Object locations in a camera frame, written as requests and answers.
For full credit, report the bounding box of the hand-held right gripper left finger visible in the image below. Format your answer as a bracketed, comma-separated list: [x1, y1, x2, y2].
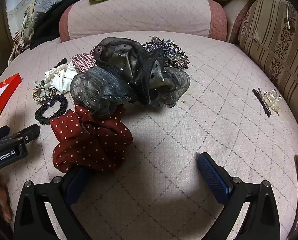
[14, 166, 92, 240]

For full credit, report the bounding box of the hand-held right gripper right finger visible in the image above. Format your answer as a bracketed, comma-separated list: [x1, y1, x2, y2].
[198, 152, 281, 240]

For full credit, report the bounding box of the black ruffled scrunchie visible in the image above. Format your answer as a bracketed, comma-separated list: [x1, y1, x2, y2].
[35, 94, 68, 126]

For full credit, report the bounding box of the red cardboard box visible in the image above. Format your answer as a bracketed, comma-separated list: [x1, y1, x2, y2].
[0, 73, 23, 133]

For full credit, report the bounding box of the leopard print scrunchie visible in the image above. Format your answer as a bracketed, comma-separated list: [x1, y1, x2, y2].
[33, 86, 57, 105]

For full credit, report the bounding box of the red polka dot scrunchie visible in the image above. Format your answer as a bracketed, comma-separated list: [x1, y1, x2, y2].
[49, 104, 134, 173]

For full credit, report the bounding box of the green bead hair tie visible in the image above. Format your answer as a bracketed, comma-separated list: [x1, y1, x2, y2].
[33, 79, 48, 91]

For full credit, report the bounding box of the white satin scrunchie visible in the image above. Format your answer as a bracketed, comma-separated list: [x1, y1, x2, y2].
[44, 64, 79, 93]

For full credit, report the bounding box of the white bead bracelet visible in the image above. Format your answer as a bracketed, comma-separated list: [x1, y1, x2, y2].
[44, 64, 67, 83]

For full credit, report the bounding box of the black hair clip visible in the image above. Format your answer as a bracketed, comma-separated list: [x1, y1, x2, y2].
[52, 58, 68, 68]

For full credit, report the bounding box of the dark grey mesh scrunchie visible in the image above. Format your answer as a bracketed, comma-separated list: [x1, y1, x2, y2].
[70, 66, 137, 117]

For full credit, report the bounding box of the red plaid scrunchie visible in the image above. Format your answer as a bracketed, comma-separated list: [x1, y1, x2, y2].
[72, 53, 97, 73]

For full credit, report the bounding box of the grey organza scrunchie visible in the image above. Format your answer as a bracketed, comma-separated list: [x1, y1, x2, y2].
[149, 67, 191, 108]

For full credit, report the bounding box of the rhinestone flower hair clip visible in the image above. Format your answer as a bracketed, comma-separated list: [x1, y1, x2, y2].
[142, 36, 190, 70]

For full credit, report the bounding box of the black dotted mesh scrunchie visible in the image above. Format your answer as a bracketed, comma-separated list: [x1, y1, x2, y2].
[93, 37, 170, 106]

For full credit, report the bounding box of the clear hair claw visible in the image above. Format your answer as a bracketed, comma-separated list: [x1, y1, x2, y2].
[262, 89, 282, 115]

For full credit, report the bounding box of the floral patterned cloth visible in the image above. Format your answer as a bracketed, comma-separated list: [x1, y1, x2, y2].
[8, 3, 36, 64]

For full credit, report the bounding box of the striped floral cushion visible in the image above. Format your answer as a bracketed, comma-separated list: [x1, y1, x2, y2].
[238, 0, 298, 130]

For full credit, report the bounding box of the pink sofa cushion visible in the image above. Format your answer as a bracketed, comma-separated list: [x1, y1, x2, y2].
[59, 0, 227, 42]

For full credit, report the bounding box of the white cable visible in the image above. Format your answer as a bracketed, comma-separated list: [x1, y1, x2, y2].
[286, 1, 292, 29]

